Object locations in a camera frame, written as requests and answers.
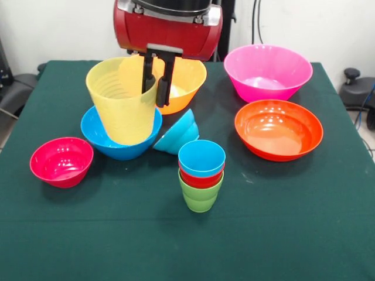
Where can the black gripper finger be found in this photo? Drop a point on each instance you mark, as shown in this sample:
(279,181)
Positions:
(148,79)
(164,87)

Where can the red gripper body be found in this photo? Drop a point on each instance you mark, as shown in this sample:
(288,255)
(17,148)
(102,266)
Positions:
(167,35)

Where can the yellow cup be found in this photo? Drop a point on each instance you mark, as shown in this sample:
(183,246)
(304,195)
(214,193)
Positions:
(126,123)

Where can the small light blue bowl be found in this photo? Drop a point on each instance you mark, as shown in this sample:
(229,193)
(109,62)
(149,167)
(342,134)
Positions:
(178,134)

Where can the blue cup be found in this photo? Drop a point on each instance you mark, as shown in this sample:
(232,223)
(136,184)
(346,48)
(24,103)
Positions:
(202,158)

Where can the red cup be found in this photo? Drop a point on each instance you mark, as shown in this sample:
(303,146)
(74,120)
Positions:
(202,182)

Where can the green cup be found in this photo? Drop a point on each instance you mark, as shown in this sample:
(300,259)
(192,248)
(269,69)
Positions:
(202,199)

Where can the large orange bowl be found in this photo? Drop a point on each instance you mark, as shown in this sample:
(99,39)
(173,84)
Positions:
(187,79)

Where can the medium blue bowl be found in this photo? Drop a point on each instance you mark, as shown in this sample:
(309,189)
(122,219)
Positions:
(93,131)

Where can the large pink bowl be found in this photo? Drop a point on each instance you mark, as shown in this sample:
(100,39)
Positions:
(272,67)

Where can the small crimson bowl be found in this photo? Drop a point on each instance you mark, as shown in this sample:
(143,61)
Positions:
(61,164)

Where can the shallow red-orange bowl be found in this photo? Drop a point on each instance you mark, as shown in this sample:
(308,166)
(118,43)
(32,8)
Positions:
(278,128)

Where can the black chair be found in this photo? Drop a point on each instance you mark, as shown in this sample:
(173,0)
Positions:
(17,87)
(354,93)

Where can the dark green table cloth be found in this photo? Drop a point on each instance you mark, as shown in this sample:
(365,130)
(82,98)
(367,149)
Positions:
(175,257)

